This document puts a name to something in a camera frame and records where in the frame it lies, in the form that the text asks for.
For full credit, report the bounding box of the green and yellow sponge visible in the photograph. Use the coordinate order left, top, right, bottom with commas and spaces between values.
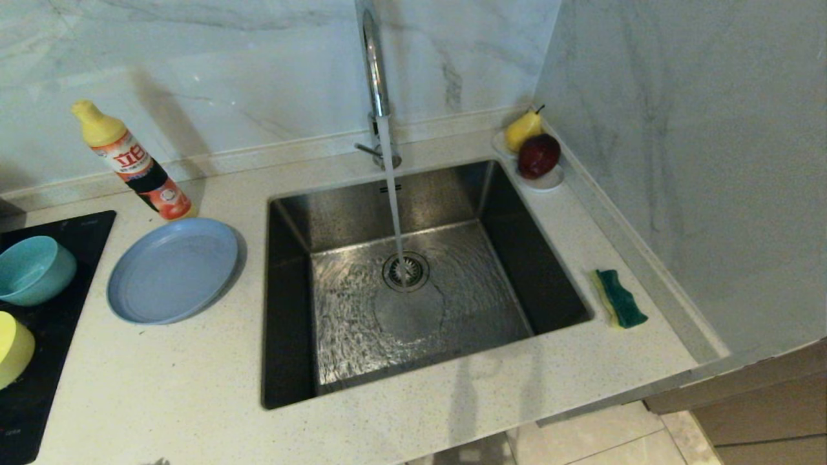
589, 269, 649, 330

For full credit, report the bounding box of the grey-blue plate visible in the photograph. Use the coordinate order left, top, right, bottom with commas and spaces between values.
107, 217, 240, 325

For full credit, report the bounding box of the orange dish soap bottle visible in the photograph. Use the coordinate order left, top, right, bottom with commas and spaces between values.
71, 99, 198, 222

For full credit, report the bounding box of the teal bowl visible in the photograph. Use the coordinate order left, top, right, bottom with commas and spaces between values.
0, 235, 78, 307

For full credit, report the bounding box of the yellow bowl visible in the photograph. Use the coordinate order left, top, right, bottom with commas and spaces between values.
0, 312, 36, 389

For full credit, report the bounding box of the metal sink drain strainer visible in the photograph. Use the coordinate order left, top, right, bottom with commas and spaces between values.
382, 251, 430, 293

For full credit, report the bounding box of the stainless steel sink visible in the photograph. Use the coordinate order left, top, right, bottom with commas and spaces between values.
261, 158, 595, 411

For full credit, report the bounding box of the small white dish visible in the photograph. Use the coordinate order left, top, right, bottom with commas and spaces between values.
492, 128, 566, 192

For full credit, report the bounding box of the red apple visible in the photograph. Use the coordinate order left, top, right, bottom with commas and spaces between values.
518, 133, 562, 180

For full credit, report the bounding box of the yellow pear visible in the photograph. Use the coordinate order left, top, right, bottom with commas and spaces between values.
505, 105, 547, 154

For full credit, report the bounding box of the chrome kitchen faucet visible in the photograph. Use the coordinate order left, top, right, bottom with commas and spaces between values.
353, 0, 403, 171

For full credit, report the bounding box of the black induction cooktop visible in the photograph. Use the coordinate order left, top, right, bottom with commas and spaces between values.
0, 210, 118, 465

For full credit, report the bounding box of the wooden cabinet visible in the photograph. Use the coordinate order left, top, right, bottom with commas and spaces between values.
644, 339, 827, 465

